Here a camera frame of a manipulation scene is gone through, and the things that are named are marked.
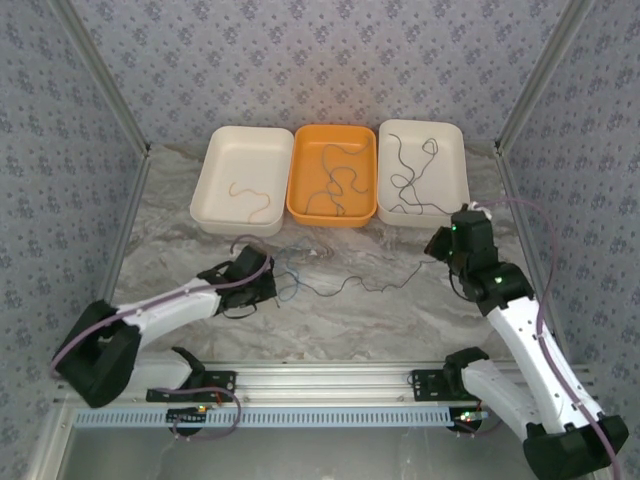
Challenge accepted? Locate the thin beige cable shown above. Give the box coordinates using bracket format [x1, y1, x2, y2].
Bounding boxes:
[228, 181, 274, 222]

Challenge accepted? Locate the thin black cable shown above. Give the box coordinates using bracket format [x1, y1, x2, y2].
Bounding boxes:
[387, 133, 469, 221]
[274, 262, 424, 301]

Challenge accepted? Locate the white plastic bin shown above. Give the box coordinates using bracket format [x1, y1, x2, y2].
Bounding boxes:
[189, 125, 295, 239]
[375, 118, 472, 231]

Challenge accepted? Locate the orange plastic bin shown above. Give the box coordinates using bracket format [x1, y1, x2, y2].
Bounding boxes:
[285, 123, 379, 230]

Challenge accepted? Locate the small circuit board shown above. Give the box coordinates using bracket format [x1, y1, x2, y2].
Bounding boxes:
[449, 407, 490, 432]
[166, 405, 210, 425]

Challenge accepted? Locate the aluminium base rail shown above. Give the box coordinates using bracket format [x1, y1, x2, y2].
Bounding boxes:
[134, 360, 594, 405]

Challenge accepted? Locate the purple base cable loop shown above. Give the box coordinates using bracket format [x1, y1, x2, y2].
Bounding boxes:
[172, 392, 245, 444]

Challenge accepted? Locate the grey slotted cable duct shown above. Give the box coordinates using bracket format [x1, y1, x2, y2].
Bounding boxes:
[72, 405, 494, 430]

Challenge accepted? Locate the aluminium frame post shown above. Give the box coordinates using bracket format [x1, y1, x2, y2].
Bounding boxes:
[493, 0, 596, 149]
[49, 0, 152, 156]

